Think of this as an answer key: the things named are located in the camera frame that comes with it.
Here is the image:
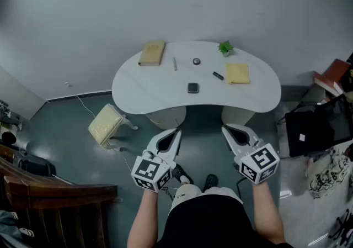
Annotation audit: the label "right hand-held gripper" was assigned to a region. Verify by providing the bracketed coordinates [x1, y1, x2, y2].
[222, 124, 281, 185]

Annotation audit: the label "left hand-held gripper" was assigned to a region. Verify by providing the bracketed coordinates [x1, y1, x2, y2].
[131, 128, 183, 193]

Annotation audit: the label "person's left forearm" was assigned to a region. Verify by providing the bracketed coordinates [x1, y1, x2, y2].
[127, 186, 160, 248]

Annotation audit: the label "person's right forearm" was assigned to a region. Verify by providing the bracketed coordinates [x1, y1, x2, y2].
[252, 177, 287, 245]

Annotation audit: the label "person's black shoe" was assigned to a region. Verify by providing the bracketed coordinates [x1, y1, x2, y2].
[172, 163, 194, 186]
[202, 174, 219, 194]

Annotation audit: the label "person's beige shorts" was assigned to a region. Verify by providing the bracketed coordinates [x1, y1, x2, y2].
[168, 184, 243, 216]

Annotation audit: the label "cream cushioned stool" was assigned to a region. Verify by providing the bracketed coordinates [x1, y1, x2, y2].
[88, 103, 138, 150]

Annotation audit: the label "yellow folded cloth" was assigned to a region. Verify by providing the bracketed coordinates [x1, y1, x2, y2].
[225, 62, 250, 85]

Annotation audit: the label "black bag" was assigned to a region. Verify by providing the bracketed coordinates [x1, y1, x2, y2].
[284, 93, 353, 158]

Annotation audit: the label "person's black shirt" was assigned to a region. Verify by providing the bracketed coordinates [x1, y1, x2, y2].
[157, 194, 293, 248]

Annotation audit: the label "small green potted plant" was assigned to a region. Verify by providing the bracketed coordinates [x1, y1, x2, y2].
[218, 40, 235, 57]

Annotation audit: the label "tan hardcover book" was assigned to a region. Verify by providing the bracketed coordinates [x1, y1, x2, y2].
[137, 40, 166, 67]

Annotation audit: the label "white black-patterned cloth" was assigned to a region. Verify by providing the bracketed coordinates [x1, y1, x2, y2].
[306, 144, 353, 200]

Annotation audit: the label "stack of red books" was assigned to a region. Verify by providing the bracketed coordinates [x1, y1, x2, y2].
[313, 59, 352, 97]

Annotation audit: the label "wooden chair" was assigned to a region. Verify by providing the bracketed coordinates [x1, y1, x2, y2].
[0, 144, 119, 248]

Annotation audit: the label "black case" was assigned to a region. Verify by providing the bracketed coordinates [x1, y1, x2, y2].
[16, 152, 57, 177]

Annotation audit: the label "black swivel chair base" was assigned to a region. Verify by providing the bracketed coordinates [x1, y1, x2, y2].
[328, 208, 353, 244]

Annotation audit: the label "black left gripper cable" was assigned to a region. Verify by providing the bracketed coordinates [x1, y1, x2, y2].
[164, 184, 177, 200]

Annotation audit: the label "white floor cable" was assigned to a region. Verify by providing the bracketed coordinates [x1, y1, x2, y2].
[76, 94, 133, 172]

